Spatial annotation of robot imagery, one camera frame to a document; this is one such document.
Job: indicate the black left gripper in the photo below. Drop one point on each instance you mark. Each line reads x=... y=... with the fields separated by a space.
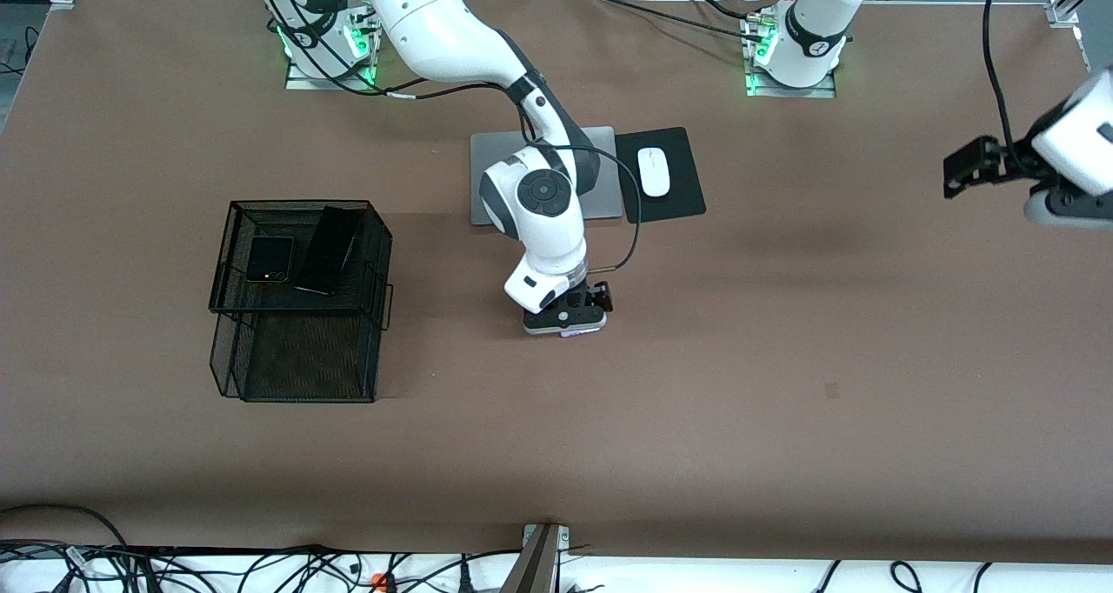
x=1007 y=159

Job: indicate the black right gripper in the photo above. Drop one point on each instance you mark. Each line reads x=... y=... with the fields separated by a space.
x=596 y=296

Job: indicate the lavender flip phone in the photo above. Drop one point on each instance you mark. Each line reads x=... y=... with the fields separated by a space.
x=581 y=334

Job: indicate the black slab smartphone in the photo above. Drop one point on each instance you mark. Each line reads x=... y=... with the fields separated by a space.
x=329 y=249

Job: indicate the black glossy flip phone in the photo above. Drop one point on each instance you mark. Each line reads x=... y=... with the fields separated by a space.
x=269 y=258

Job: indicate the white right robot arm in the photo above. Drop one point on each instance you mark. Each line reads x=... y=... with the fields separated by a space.
x=539 y=219

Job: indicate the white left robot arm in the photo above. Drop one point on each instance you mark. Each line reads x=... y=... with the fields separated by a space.
x=817 y=10

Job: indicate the white computer mouse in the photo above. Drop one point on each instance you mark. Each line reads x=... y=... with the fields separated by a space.
x=654 y=171

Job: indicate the black mouse pad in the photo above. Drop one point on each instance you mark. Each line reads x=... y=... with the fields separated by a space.
x=683 y=167

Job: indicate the silver closed laptop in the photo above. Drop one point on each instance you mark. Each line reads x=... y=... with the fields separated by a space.
x=491 y=141

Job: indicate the aluminium frame post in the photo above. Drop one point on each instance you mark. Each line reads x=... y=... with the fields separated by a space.
x=535 y=563

